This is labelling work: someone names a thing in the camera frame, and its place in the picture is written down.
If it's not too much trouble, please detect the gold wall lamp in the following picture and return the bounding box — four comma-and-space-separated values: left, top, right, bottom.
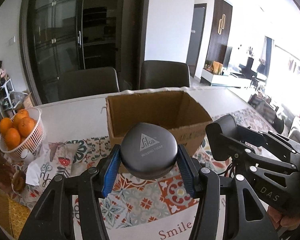
217, 13, 227, 34

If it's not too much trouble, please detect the striped cushion side chair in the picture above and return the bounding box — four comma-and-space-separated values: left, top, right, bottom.
247, 94, 285, 133

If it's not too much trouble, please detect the yellow bag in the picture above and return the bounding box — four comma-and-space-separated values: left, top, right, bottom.
212, 61, 224, 74

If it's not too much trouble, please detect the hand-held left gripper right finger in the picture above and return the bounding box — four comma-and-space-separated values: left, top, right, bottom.
176, 145, 278, 240

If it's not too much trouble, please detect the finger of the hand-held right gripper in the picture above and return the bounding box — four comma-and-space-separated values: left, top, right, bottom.
219, 129, 298, 180
237, 126, 300, 157

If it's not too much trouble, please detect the small brown carton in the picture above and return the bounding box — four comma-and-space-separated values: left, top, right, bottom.
22, 91, 35, 108

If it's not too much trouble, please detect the black cable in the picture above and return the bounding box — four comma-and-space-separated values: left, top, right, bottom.
219, 155, 240, 180

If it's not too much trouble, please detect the brown cardboard box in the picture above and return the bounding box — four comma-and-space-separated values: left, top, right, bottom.
105, 91, 213, 174

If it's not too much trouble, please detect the printed patterned tablecloth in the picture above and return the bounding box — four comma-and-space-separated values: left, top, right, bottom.
20, 86, 290, 240

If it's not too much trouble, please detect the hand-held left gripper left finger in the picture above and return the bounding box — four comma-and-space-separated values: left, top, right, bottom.
17, 144, 122, 240

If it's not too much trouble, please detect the grey plastic bag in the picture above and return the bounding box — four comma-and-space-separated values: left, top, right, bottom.
9, 91, 28, 105

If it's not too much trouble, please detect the person's right hand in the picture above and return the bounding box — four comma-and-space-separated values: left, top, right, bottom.
267, 205, 300, 233

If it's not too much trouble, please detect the floral fabric tissue box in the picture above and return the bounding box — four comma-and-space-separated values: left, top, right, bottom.
26, 140, 77, 188

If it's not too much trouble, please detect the dark room door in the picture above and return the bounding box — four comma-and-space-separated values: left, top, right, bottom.
186, 3, 207, 78

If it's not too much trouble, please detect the orange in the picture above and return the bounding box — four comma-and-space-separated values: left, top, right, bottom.
0, 117, 13, 135
18, 117, 35, 138
5, 128, 21, 152
14, 109, 30, 122

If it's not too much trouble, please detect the dark grey dining chair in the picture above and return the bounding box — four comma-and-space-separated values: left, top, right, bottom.
58, 67, 120, 103
139, 60, 190, 90

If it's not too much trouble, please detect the white plastic fruit basket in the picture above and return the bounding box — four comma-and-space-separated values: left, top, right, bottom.
0, 107, 44, 159

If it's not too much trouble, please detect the dark glass sliding door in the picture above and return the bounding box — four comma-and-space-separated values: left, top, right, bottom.
19, 0, 150, 105

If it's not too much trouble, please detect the black round case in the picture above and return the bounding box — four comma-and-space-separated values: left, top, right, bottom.
120, 122, 177, 180

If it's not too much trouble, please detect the television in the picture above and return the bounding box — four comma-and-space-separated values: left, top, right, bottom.
224, 46, 268, 78

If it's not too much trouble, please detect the small brown round dish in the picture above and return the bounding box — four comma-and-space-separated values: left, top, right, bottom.
11, 170, 27, 195

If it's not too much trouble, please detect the glass vase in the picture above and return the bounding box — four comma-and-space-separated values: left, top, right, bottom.
0, 140, 17, 195

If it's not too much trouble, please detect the white media console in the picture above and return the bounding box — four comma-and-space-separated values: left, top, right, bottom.
200, 69, 255, 88

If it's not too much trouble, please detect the white cubby shelf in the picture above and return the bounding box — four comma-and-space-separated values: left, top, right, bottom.
0, 79, 15, 110

